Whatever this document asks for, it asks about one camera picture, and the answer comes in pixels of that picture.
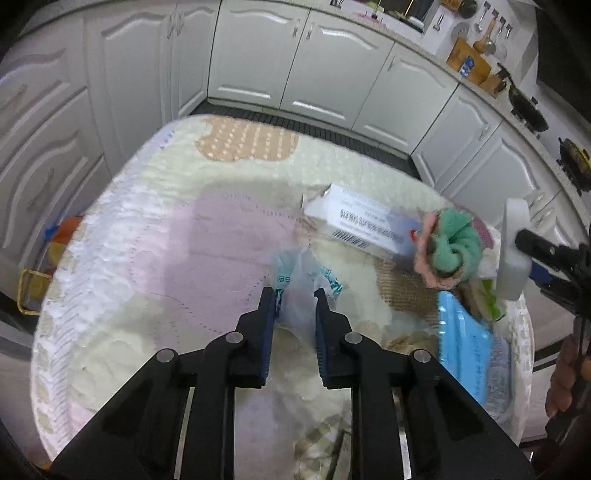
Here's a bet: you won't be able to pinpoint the orange object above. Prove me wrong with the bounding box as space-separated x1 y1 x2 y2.
45 215 85 245

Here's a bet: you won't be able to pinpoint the yellow metal handle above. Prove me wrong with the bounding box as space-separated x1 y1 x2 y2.
17 269 52 315

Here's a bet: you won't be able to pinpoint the blue plastic packet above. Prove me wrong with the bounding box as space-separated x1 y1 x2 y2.
436 292 512 409

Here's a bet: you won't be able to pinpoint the black and yellow stove burner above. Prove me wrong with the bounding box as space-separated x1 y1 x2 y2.
556 137 591 193

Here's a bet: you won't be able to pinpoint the black ribbed floor mat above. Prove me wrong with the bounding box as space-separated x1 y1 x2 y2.
190 102 423 178

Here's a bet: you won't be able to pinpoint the white kitchen cabinets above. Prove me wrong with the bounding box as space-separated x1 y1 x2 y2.
0 0 591 296

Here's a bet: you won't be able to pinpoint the patchwork tablecloth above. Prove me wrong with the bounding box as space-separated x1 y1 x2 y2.
28 115 535 462

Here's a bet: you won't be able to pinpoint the white cardboard box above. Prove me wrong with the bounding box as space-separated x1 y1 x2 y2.
302 184 423 260

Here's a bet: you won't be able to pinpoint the person's right hand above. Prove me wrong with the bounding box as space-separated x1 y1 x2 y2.
545 340 583 418

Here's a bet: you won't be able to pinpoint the black frying pan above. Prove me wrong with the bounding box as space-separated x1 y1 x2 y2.
496 65 550 134

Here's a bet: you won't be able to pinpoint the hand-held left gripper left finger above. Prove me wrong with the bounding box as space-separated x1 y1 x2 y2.
51 287 278 480

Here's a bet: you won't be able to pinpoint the clear plastic bag blue print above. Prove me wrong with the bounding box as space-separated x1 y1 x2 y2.
271 247 345 342

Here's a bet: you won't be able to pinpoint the wooden spoon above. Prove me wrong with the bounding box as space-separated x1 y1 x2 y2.
473 18 498 54

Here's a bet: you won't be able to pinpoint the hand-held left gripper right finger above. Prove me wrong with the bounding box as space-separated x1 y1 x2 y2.
314 288 537 480

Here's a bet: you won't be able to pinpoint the green and pink cloth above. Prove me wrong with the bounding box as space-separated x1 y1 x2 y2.
412 208 483 291

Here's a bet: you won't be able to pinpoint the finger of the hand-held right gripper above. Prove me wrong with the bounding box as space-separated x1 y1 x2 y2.
530 265 591 320
515 229 591 278

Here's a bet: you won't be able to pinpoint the green and yellow wrapper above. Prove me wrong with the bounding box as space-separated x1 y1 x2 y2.
462 276 507 322

